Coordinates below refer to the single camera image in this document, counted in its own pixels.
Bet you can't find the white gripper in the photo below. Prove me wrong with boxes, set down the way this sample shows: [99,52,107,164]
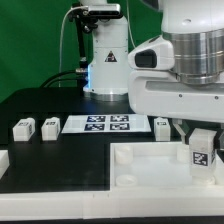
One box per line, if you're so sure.
[128,70,224,144]

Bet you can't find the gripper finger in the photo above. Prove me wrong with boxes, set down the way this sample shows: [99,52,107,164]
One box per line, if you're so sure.
[214,130,224,150]

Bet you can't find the white square tabletop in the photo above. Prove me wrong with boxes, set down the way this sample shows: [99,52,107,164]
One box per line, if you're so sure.
[110,142,224,191]

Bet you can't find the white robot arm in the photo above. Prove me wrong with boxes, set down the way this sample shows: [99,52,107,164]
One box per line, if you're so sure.
[128,0,224,124]

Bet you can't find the white sheet with markers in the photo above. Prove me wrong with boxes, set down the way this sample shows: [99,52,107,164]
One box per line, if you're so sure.
[62,114,151,134]

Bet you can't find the white left fence piece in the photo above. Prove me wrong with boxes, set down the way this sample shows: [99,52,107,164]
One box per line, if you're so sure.
[0,150,10,179]

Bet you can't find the white front fence rail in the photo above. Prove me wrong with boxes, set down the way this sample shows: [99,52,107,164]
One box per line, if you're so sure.
[0,186,224,221]

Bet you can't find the black base cables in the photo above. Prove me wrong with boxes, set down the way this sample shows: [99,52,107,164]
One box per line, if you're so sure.
[39,67,89,89]

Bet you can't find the black camera on stand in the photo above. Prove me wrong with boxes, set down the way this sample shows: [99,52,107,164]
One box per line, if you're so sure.
[87,4,121,19]

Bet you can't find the black camera stand pole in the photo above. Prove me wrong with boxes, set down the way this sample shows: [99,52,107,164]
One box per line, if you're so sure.
[68,9,98,68]

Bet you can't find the grey camera cable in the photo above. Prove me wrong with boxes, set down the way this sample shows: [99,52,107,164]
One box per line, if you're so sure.
[58,6,81,88]

